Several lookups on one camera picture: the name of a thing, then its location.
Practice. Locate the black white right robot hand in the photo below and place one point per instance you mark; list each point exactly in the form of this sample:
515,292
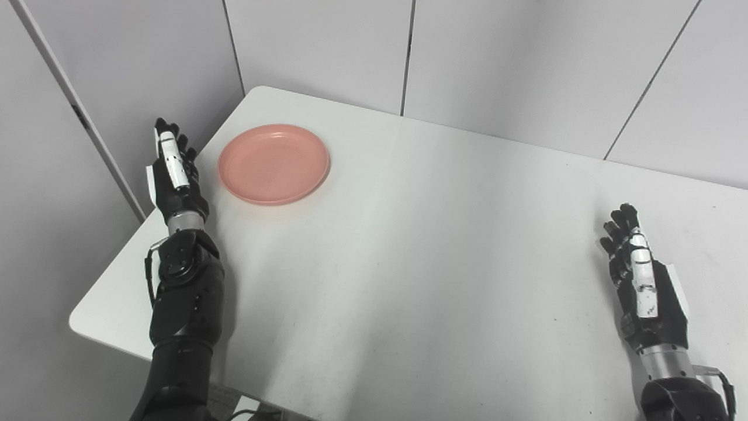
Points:
663,316

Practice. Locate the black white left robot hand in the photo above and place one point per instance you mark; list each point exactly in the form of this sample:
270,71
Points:
181,196

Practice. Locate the pink round plate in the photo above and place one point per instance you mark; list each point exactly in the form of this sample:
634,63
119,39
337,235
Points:
273,165

